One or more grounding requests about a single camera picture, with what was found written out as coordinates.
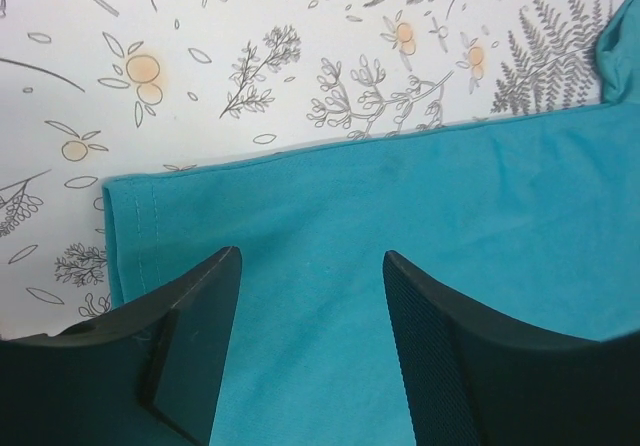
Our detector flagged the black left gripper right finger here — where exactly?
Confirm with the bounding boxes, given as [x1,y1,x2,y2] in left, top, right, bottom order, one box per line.
[383,251,639,445]

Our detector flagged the floral patterned table mat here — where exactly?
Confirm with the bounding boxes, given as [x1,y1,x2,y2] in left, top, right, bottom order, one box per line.
[1,0,624,340]

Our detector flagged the teal t shirt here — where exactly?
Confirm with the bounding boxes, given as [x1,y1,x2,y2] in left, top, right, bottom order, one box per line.
[103,0,639,445]

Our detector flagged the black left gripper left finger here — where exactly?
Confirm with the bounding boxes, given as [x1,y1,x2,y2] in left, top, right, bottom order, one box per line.
[1,247,242,445]

